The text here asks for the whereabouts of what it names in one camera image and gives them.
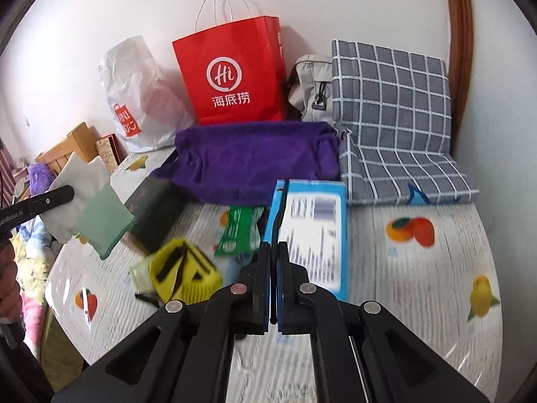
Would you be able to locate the purple plush toy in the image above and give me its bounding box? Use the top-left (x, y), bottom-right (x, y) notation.
top-left (27, 163), bottom-right (55, 196)

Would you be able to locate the person left hand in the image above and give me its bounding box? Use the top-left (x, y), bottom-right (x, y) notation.
top-left (0, 240), bottom-right (22, 323)

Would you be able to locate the grey checkered fabric cushion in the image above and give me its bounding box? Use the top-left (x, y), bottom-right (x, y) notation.
top-left (331, 39), bottom-right (479, 205)

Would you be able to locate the yellow black pouch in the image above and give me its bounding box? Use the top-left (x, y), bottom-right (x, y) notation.
top-left (148, 237), bottom-right (223, 305)

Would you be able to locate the green tissue pack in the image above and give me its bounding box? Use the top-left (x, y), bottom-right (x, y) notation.
top-left (129, 256), bottom-right (156, 295)

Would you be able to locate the brown wooden door frame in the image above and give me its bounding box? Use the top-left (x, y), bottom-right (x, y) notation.
top-left (448, 0), bottom-right (474, 153)

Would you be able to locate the wooden headboard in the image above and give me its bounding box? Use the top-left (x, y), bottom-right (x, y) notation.
top-left (35, 122), bottom-right (99, 176)

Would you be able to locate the beige grey backpack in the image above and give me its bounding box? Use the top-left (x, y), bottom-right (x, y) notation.
top-left (288, 55), bottom-right (333, 124)

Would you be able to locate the red paper shopping bag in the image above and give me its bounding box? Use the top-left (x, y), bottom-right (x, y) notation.
top-left (172, 15), bottom-right (288, 126)

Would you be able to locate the white glove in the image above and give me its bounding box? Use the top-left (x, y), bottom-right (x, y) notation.
top-left (40, 152), bottom-right (110, 244)

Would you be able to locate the white Miniso plastic bag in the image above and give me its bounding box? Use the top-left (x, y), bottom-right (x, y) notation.
top-left (98, 36), bottom-right (195, 153)

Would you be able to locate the purple towel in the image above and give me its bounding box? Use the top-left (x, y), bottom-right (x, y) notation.
top-left (151, 121), bottom-right (340, 207)

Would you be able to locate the patterned book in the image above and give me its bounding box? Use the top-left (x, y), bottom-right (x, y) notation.
top-left (95, 134), bottom-right (126, 175)

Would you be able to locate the dark green tea tin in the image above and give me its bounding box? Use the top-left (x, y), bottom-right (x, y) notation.
top-left (125, 177), bottom-right (187, 256)

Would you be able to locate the blue tissue pack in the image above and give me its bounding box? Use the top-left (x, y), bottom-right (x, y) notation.
top-left (263, 180), bottom-right (349, 301)

